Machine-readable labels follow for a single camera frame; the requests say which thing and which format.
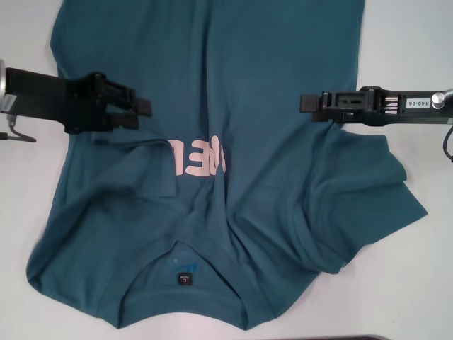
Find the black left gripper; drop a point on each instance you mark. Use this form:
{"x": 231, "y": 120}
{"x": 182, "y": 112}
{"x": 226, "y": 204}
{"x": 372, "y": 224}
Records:
{"x": 53, "y": 99}

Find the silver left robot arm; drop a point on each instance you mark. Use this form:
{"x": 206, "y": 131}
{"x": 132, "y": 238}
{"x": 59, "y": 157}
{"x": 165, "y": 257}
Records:
{"x": 1, "y": 81}

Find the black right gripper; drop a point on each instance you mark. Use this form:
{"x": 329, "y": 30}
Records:
{"x": 396, "y": 115}

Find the teal t-shirt with pink lettering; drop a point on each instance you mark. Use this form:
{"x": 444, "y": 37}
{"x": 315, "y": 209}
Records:
{"x": 247, "y": 71}

